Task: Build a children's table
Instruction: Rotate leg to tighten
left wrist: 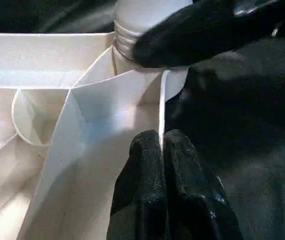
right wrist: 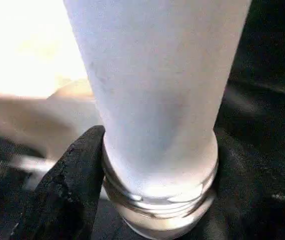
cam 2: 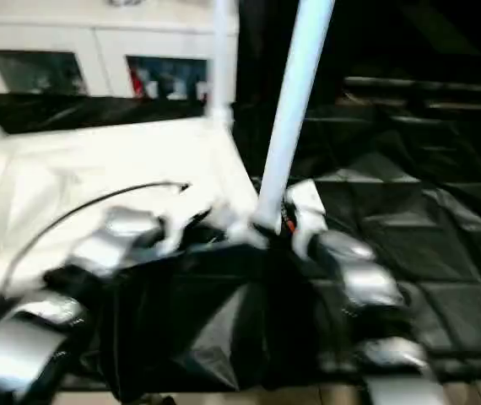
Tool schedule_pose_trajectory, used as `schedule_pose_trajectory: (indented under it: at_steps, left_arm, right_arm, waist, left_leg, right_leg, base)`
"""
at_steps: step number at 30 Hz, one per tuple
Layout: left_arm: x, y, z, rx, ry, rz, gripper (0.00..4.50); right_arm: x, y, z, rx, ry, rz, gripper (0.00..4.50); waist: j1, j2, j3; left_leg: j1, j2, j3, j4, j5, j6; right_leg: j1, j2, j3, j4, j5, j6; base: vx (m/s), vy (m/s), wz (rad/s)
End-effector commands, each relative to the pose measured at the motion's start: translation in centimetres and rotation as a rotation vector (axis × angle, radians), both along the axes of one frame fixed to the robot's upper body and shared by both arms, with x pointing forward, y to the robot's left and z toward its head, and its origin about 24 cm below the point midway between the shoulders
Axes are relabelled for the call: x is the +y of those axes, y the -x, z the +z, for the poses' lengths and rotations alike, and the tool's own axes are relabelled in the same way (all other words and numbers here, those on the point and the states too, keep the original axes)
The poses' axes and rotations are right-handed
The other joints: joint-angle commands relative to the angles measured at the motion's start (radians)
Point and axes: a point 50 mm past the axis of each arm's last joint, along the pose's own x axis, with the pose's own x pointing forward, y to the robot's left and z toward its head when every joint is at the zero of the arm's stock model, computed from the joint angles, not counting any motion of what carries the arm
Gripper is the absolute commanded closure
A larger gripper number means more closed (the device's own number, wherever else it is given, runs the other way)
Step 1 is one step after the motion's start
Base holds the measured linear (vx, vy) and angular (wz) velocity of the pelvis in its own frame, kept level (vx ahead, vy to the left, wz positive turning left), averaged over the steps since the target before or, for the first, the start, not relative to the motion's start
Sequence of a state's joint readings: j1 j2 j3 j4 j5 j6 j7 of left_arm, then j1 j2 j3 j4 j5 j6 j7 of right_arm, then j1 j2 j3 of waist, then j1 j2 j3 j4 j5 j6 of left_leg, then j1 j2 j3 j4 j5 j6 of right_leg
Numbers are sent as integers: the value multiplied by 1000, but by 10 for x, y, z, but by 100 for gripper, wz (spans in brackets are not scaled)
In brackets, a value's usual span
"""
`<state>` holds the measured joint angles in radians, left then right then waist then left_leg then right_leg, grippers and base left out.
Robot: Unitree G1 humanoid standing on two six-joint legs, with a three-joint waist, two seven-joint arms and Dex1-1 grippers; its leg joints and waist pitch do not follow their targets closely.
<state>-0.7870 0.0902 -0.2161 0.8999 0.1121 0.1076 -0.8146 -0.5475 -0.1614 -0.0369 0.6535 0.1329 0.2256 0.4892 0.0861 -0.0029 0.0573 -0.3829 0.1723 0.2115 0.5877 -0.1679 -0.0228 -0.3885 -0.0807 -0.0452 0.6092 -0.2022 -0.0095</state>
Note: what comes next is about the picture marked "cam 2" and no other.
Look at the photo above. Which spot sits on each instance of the white plastic table top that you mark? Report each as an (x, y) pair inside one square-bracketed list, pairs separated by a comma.
[(97, 169)]

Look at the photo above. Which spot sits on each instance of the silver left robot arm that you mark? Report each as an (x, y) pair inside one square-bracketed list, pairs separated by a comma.
[(97, 245)]

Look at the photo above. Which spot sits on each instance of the black table mat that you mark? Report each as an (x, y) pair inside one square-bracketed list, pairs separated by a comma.
[(426, 211)]

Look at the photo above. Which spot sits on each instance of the long black bar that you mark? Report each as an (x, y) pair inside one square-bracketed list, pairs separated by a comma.
[(426, 84)]

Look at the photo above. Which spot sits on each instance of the white glass-door cabinet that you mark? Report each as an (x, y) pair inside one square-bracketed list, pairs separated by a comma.
[(97, 34)]

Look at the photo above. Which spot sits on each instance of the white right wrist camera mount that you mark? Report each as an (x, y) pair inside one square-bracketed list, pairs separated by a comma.
[(306, 202)]

